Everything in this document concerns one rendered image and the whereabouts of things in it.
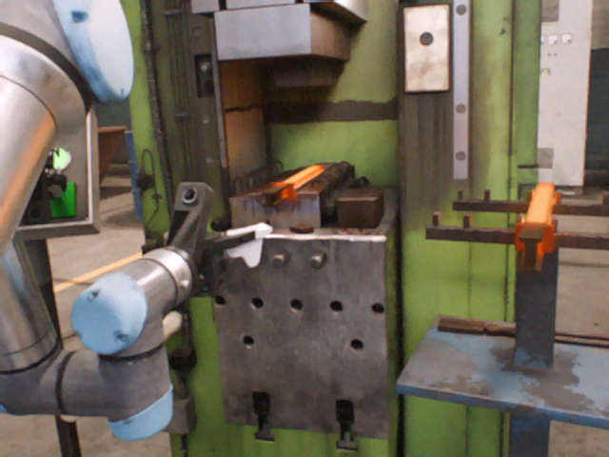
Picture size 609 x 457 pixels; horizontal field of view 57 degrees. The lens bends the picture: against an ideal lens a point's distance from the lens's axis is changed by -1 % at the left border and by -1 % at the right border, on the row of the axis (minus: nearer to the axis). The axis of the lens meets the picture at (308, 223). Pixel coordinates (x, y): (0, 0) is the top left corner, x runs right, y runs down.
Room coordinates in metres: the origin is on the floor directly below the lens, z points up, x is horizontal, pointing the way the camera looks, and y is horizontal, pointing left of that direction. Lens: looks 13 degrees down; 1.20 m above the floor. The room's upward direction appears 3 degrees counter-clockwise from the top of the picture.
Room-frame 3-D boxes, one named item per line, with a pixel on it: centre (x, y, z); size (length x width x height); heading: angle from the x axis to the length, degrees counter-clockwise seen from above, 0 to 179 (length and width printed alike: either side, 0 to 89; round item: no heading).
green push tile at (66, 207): (1.15, 0.51, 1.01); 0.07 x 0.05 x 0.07; 100
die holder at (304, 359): (1.39, -0.04, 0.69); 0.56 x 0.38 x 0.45; 165
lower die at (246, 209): (1.39, 0.02, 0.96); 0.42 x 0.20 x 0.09; 165
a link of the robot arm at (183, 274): (0.68, 0.19, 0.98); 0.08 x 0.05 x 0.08; 75
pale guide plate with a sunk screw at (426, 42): (1.23, -0.27, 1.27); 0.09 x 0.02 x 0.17; 75
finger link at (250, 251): (0.83, 0.09, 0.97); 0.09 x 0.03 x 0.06; 129
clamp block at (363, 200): (1.20, -0.12, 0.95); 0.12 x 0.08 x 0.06; 165
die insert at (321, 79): (1.43, -0.02, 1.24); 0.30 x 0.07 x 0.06; 165
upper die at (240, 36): (1.39, 0.02, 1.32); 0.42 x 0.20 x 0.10; 165
